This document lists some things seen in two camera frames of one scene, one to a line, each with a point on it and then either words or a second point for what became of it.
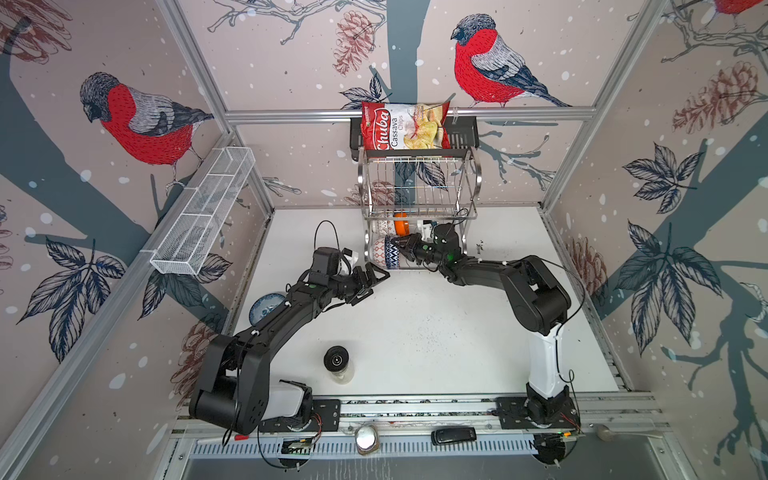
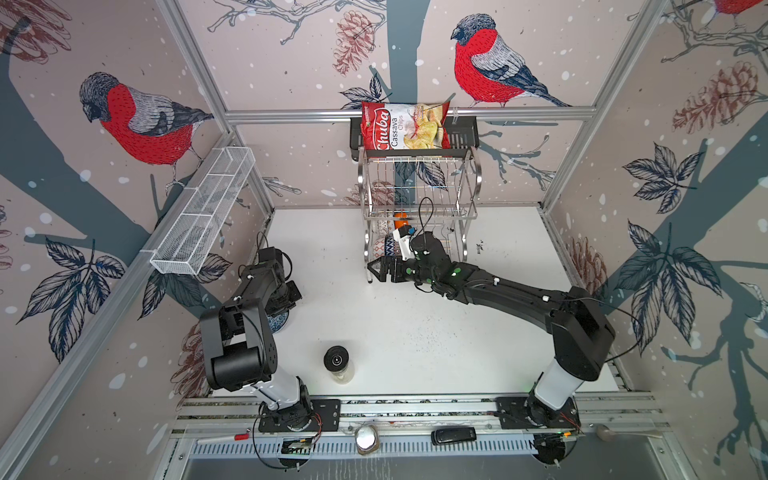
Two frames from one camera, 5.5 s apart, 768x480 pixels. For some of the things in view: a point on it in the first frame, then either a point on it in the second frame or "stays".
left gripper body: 344,285 → 283,299
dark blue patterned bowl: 392,253 stays
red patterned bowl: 377,252 stays
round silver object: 367,439 stays
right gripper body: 428,255 → 410,273
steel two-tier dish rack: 405,192 stays
